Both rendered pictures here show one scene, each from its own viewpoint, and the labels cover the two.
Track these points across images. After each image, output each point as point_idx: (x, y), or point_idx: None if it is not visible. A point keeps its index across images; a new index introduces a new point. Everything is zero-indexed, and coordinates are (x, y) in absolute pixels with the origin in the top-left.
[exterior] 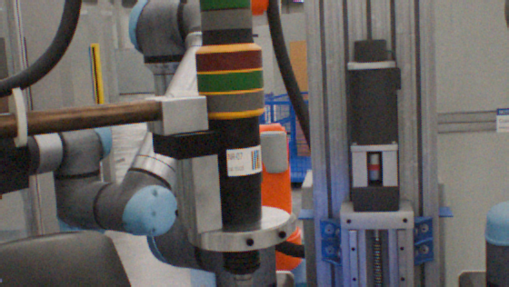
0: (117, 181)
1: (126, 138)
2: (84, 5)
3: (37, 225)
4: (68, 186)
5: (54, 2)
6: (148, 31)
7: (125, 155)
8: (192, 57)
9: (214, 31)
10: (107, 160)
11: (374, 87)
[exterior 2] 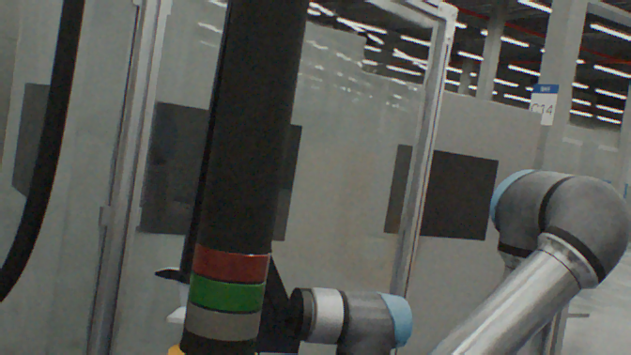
0: (572, 337)
1: (605, 291)
2: (592, 136)
3: None
4: None
5: (553, 128)
6: (508, 213)
7: (594, 311)
8: (531, 264)
9: (185, 330)
10: (559, 312)
11: None
